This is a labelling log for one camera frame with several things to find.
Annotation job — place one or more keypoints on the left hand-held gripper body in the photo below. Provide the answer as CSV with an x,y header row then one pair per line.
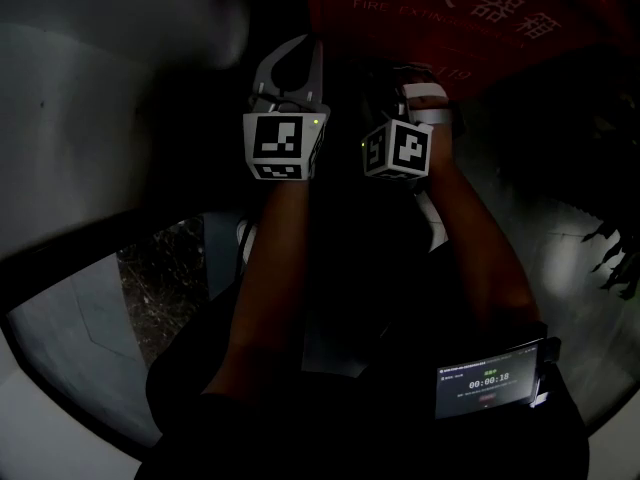
x,y
280,140

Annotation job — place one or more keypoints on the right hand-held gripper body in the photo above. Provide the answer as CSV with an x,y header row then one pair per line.
x,y
400,148

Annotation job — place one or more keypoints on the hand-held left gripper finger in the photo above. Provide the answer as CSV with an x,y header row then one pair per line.
x,y
316,73
265,63

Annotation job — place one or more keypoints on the red fire extinguisher box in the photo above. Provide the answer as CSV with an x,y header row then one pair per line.
x,y
340,33

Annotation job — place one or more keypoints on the person's left forearm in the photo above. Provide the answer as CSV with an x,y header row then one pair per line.
x,y
265,278

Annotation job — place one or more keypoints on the person's right forearm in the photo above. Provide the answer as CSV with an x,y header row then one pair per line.
x,y
485,253

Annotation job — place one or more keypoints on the person's right hand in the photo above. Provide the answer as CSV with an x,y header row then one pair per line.
x,y
431,103

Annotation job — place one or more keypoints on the white shoe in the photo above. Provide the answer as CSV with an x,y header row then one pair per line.
x,y
246,238

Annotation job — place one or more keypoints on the black phone with lit screen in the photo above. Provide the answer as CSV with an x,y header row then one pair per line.
x,y
485,383

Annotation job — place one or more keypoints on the green potted plant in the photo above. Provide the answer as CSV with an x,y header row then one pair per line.
x,y
620,268

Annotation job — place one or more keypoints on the person's black clothing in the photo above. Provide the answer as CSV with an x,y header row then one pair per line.
x,y
350,418

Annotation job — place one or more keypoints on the black wall trim strip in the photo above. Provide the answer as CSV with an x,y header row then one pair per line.
x,y
75,253

